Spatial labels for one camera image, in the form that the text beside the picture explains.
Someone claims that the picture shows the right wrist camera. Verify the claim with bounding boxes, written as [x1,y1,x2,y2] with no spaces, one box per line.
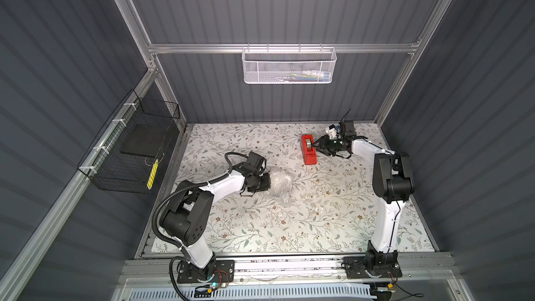
[325,125,339,140]

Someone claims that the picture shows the black plate in basket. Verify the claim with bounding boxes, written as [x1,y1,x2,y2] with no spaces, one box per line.
[120,125,167,159]

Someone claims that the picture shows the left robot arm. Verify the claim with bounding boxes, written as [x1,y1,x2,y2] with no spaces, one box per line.
[151,152,270,270]

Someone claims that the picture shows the clear bubble wrap sheet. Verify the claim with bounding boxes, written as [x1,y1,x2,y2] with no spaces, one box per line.
[267,167,294,206]

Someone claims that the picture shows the red tape dispenser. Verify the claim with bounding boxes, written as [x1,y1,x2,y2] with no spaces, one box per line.
[301,135,317,165]

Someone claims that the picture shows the white wire basket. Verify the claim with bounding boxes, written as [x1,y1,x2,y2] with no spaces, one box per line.
[241,47,337,84]

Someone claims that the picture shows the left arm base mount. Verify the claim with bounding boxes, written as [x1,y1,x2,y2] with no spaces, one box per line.
[176,260,235,284]

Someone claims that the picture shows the aluminium front rail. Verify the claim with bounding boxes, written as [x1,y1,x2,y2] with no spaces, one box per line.
[118,252,459,284]

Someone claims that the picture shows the black corrugated cable hose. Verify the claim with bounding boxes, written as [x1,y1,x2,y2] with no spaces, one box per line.
[150,151,252,249]

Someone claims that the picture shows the pens in white basket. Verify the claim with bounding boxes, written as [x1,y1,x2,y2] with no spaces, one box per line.
[279,71,332,83]

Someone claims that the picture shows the black wire basket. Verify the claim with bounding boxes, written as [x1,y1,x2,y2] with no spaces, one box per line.
[78,92,183,194]

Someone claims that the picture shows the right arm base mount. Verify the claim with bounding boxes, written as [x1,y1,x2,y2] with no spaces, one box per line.
[341,256,403,280]

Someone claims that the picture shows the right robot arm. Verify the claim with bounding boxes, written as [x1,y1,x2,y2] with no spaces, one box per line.
[303,119,415,271]

